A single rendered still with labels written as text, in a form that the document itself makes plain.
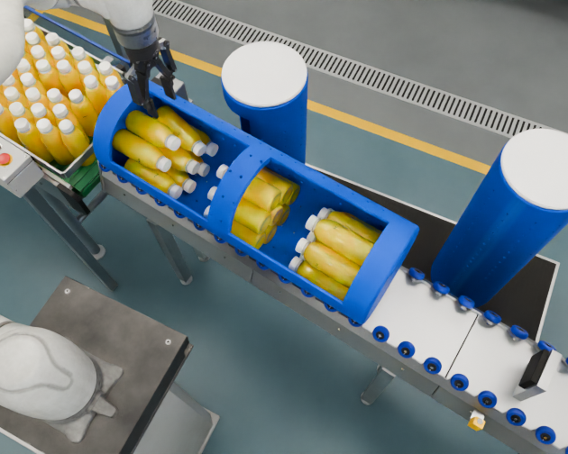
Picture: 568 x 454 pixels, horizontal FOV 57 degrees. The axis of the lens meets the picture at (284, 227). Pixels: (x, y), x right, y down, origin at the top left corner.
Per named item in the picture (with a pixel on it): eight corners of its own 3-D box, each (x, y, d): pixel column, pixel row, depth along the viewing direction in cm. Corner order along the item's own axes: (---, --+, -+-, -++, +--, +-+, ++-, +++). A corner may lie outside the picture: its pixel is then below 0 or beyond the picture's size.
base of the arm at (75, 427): (94, 454, 114) (85, 452, 109) (13, 407, 118) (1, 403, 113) (141, 377, 121) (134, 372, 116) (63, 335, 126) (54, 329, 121)
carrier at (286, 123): (277, 168, 258) (231, 203, 250) (269, 30, 180) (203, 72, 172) (316, 206, 248) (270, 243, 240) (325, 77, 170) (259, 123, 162)
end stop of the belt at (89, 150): (68, 178, 163) (64, 173, 161) (66, 177, 164) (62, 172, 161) (151, 94, 178) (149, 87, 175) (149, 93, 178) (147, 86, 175)
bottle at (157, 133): (136, 133, 156) (174, 155, 149) (120, 127, 150) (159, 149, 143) (146, 113, 155) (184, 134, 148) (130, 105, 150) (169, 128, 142)
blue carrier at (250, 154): (357, 338, 140) (371, 305, 114) (111, 184, 162) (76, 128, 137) (407, 255, 150) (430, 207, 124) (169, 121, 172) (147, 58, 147)
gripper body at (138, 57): (139, 56, 109) (149, 86, 117) (165, 31, 112) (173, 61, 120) (112, 40, 111) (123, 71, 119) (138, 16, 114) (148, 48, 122)
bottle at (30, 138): (45, 145, 175) (22, 113, 161) (59, 153, 174) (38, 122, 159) (31, 159, 173) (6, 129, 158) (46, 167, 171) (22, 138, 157)
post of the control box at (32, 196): (112, 291, 247) (9, 178, 158) (105, 286, 248) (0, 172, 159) (118, 285, 249) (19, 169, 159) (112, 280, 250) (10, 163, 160)
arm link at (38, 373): (75, 433, 110) (29, 420, 91) (0, 404, 113) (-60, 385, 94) (111, 359, 117) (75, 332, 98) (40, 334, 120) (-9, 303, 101)
